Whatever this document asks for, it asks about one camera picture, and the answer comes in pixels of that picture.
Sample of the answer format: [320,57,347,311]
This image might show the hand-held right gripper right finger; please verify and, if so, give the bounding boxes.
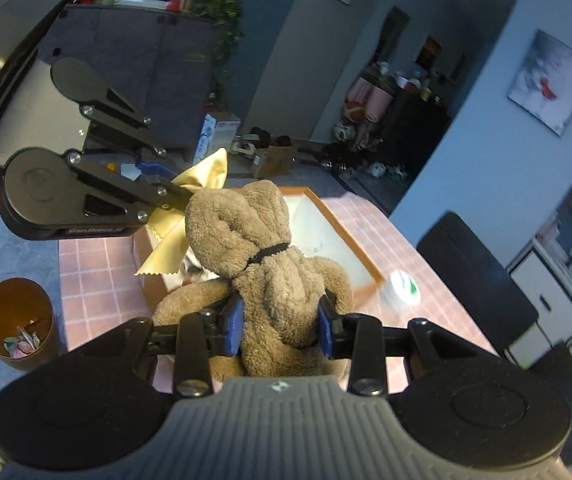
[316,294,448,399]

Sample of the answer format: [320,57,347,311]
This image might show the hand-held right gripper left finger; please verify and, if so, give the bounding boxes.
[111,292,247,401]

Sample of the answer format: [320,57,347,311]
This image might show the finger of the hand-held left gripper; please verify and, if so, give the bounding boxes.
[65,149,195,225]
[80,85,181,183]

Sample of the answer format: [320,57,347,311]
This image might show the brown towel teddy bear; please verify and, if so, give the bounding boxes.
[152,179,355,379]

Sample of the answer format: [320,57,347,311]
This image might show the yellow satin cloth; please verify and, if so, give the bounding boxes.
[133,147,230,277]

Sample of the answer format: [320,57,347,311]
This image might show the orange storage box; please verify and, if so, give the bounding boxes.
[132,186,387,314]

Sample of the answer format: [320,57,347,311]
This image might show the grey cabinet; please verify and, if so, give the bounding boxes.
[41,4,228,162]

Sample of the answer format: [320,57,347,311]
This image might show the white round lidded container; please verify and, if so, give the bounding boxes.
[383,269,423,314]

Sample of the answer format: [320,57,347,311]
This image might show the white carton box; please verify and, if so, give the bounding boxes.
[193,112,242,167]

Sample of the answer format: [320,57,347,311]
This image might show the brown cardboard box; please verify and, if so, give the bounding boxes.
[253,145,297,179]

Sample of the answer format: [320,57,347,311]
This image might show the trailing green plant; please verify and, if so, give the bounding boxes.
[193,0,247,97]

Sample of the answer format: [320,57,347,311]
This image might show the brown waste bin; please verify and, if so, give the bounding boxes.
[0,277,60,372]

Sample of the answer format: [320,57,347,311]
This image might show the dark sideboard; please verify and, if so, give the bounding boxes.
[366,76,455,213]

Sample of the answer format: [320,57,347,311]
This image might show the white cabinet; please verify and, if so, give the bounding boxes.
[508,237,572,347]

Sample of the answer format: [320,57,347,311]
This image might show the large wall picture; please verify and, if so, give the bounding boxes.
[506,29,572,137]

